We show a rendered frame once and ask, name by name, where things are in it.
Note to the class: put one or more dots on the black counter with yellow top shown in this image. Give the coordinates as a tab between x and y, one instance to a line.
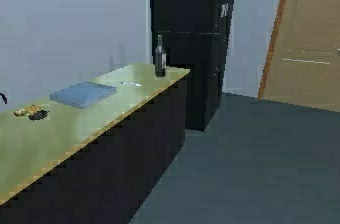
78	160

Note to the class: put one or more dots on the dark wine bottle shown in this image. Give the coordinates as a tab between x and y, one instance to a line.
160	58

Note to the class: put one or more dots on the wooden room door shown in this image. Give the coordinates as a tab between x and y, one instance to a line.
314	56

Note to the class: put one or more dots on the black fridge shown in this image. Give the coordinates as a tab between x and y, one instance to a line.
194	66

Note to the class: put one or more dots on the silver pen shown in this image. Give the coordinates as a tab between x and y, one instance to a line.
131	84

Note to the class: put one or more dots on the blue closed laptop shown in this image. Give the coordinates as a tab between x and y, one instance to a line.
83	94

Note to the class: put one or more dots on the yellow and black key set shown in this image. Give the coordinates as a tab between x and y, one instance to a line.
31	112

